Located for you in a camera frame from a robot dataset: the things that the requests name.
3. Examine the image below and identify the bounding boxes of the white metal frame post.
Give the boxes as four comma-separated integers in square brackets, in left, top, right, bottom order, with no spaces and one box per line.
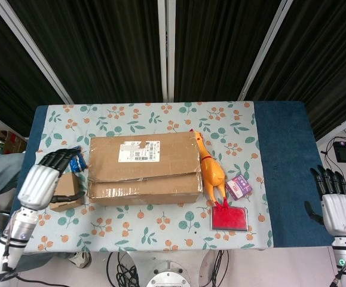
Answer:
[0,0,74,105]
[157,0,176,104]
[237,0,295,102]

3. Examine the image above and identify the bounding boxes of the white metal frame rail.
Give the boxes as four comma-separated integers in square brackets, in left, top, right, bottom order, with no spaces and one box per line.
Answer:
[315,107,346,148]

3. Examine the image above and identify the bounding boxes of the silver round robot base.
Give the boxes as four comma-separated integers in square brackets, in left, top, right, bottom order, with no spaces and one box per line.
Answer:
[145,259,192,287]

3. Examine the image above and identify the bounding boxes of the red ink pad case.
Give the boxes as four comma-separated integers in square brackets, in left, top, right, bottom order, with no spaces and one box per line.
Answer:
[210,206,249,232]

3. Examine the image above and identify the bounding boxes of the white sneaker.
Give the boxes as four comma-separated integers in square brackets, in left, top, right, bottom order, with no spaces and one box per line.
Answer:
[68,251,92,269]

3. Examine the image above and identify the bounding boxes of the floral print tablecloth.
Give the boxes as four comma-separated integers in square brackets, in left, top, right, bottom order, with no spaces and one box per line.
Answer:
[22,101,274,255]

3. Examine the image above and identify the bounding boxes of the orange rubber chicken toy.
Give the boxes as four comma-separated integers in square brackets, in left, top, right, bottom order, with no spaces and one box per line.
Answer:
[189,129,231,212]

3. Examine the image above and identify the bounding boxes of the black cable bundle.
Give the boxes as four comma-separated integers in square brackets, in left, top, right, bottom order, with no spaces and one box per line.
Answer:
[106,251,145,287]
[210,249,231,287]

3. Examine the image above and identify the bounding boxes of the large cardboard box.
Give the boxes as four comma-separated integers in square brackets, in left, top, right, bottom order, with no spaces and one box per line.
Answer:
[86,131,204,206]

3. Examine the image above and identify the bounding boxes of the brown storage box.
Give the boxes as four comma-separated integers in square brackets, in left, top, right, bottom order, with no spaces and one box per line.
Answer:
[4,130,28,154]

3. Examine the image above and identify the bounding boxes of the blue table cover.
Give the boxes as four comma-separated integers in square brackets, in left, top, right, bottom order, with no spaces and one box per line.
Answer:
[19,100,335,249]

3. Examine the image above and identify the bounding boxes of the small brown cardboard box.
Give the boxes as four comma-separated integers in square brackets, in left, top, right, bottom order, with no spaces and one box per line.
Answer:
[49,172,85,213]

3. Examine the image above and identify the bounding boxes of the black pleated curtain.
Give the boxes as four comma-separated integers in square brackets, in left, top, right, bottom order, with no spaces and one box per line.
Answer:
[7,0,164,105]
[0,0,63,136]
[246,0,346,141]
[174,0,286,103]

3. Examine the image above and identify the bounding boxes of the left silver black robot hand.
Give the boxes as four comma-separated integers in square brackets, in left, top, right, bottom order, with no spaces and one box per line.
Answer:
[16,148,86,210]

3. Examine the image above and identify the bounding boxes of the purple tissue pack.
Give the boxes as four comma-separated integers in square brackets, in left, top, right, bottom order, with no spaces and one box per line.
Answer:
[225,175,253,201]

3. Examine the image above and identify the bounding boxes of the blue snack packet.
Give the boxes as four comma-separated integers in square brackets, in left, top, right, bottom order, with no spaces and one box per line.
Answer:
[69,145,88,173]

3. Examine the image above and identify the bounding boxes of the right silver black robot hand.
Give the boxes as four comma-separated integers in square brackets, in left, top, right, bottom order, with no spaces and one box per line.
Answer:
[305,164,346,236]

